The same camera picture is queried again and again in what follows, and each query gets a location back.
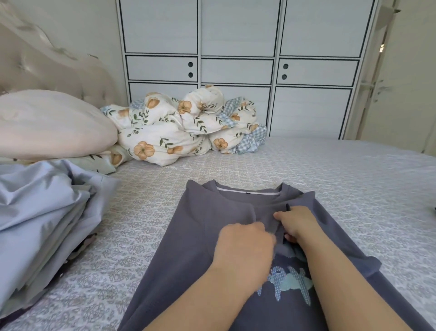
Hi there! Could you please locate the person's left hand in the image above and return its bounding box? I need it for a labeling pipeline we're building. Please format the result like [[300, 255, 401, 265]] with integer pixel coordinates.
[[211, 221, 278, 294]]

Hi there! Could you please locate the person's right hand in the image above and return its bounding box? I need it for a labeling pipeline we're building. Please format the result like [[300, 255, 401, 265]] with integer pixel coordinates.
[[273, 206, 321, 245]]

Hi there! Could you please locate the grey printed t-shirt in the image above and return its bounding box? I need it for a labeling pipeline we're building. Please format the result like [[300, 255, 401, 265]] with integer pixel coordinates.
[[117, 180, 433, 331]]

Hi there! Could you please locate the person's left forearm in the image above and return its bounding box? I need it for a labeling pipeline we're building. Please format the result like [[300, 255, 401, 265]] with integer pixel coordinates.
[[142, 263, 261, 331]]

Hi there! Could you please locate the person's right forearm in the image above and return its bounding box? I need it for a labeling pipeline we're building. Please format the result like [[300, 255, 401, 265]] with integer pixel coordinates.
[[296, 223, 421, 331]]

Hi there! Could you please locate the patterned grey bedspread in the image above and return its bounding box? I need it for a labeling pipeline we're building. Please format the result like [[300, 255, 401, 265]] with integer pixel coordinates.
[[0, 137, 436, 331]]

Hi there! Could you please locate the floral duvet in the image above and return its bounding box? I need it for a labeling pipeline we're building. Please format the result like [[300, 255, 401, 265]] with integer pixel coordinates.
[[100, 85, 267, 167]]

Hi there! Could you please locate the white wardrobe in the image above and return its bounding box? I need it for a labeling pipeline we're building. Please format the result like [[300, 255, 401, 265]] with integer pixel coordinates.
[[115, 0, 380, 140]]

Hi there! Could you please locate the floral pillow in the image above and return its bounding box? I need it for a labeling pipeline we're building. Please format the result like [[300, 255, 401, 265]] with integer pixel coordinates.
[[73, 144, 134, 175]]

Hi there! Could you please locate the white door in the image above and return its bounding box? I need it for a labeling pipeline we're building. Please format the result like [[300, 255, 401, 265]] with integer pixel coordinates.
[[356, 0, 436, 154]]

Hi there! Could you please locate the light blue folded sheet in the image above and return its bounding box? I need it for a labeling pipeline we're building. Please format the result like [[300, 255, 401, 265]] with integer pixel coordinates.
[[0, 159, 122, 316]]

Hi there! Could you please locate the pink pillow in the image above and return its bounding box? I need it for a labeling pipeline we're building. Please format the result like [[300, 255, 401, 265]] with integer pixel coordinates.
[[0, 89, 118, 160]]

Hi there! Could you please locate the tufted beige headboard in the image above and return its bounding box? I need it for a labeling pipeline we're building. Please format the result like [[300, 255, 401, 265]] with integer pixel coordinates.
[[0, 2, 128, 113]]

